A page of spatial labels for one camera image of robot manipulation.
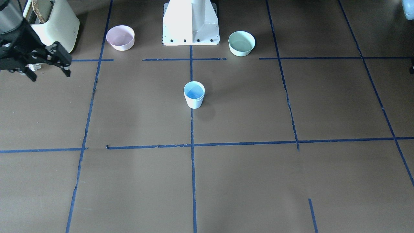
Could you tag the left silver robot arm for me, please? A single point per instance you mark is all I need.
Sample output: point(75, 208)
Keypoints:
point(408, 9)

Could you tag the light blue cup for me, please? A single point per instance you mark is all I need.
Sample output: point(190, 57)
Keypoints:
point(194, 103)
point(194, 90)

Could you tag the toast bread slice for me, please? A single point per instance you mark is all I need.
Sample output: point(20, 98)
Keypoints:
point(42, 9)

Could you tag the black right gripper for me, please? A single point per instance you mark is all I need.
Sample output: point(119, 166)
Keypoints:
point(20, 41)

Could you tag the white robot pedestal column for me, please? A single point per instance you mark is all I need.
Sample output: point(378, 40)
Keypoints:
point(190, 23)

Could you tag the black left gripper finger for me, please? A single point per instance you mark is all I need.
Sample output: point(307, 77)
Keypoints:
point(411, 69)

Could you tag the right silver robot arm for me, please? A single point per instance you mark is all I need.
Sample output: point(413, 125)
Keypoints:
point(11, 17)

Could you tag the mint green bowl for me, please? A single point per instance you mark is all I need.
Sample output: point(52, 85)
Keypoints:
point(241, 43)

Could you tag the cream white toaster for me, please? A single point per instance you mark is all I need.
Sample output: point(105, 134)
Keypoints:
point(62, 25)

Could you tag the pink bowl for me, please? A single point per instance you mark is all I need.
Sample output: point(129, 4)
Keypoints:
point(121, 37)

